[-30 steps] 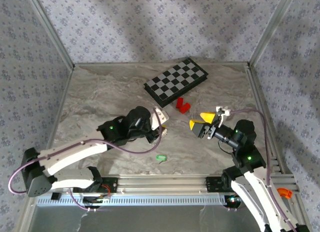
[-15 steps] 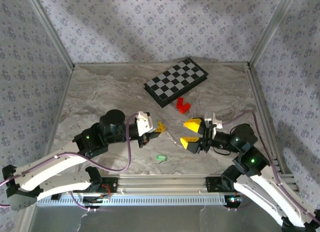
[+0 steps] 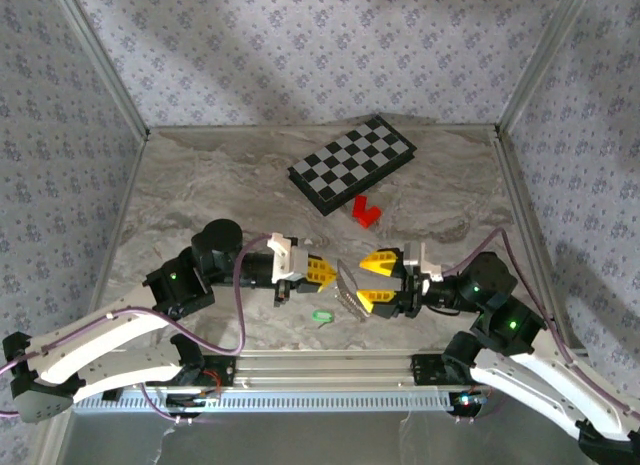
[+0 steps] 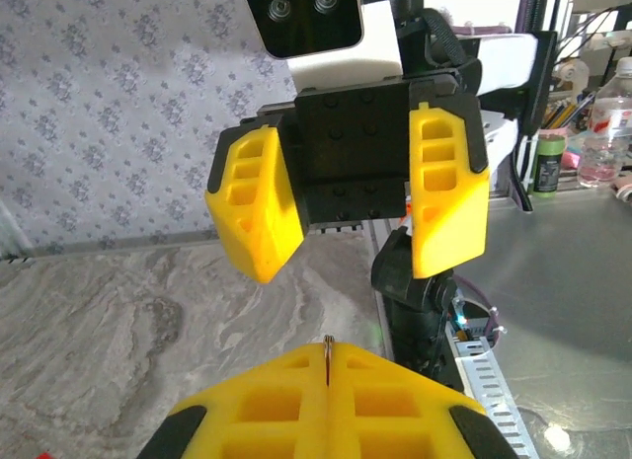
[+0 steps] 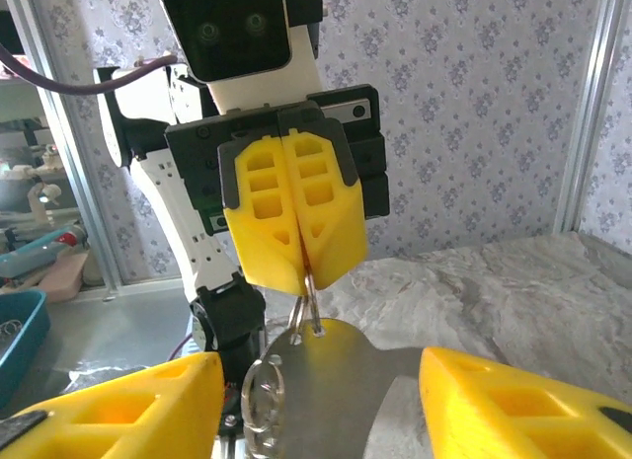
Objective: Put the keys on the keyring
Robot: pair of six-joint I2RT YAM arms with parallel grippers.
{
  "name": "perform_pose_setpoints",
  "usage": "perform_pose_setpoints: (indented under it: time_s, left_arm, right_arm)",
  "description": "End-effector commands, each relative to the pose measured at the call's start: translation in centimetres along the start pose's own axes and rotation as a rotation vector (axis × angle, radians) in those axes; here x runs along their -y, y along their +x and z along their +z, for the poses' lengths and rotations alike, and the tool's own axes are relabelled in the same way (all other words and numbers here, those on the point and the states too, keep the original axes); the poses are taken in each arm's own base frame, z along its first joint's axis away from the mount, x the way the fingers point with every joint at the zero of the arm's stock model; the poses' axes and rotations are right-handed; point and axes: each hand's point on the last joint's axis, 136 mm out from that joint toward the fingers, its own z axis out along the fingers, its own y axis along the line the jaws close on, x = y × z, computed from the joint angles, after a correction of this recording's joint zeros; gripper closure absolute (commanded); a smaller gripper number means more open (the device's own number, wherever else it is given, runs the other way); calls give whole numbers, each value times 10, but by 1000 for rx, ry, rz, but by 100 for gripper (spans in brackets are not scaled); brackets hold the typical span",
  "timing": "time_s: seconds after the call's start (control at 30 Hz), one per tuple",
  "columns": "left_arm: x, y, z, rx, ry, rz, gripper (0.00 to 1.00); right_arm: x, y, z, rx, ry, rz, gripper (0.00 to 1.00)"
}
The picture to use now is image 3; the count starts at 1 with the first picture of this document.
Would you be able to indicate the green keyring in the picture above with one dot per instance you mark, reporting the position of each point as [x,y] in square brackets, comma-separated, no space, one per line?
[323,316]

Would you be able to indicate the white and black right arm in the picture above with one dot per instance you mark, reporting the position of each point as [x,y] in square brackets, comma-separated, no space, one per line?
[550,385]

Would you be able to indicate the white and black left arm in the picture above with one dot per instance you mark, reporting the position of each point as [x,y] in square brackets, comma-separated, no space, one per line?
[100,345]

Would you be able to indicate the red plastic block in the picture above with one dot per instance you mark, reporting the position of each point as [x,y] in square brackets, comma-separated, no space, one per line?
[366,212]

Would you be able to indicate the black and grey chessboard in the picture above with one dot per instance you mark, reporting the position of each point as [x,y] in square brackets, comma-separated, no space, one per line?
[352,162]

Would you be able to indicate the small circuit board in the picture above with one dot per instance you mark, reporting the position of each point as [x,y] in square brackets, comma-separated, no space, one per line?
[470,399]
[200,399]

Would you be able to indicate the grey metal sheet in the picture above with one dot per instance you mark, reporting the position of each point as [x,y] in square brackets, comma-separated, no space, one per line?
[300,440]

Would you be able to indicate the aluminium side frame rail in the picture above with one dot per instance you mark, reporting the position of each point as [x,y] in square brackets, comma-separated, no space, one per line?
[530,235]
[116,235]

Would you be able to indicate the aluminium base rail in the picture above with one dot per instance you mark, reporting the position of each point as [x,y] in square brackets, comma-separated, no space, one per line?
[325,367]

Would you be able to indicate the aluminium frame post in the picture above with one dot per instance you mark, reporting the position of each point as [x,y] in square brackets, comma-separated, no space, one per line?
[540,60]
[102,60]

